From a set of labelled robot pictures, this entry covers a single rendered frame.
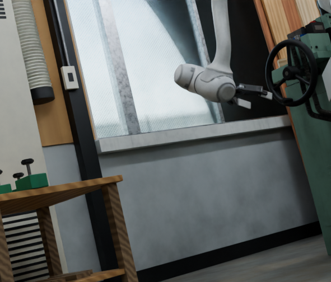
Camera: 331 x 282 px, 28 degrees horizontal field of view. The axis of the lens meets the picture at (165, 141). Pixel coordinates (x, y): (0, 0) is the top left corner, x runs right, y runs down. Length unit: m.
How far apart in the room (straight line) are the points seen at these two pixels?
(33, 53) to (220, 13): 1.31
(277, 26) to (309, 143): 1.80
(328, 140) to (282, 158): 1.62
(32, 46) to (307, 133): 1.48
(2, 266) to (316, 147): 1.51
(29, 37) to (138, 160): 0.95
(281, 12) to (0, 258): 3.13
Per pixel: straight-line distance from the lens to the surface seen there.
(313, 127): 3.04
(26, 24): 3.54
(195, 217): 4.01
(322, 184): 3.04
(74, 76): 3.66
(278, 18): 4.77
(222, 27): 2.48
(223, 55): 2.44
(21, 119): 3.23
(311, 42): 2.90
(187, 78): 2.52
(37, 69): 3.48
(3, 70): 3.27
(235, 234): 4.18
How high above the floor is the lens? 0.30
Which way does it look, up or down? 7 degrees up
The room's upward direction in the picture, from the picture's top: 13 degrees counter-clockwise
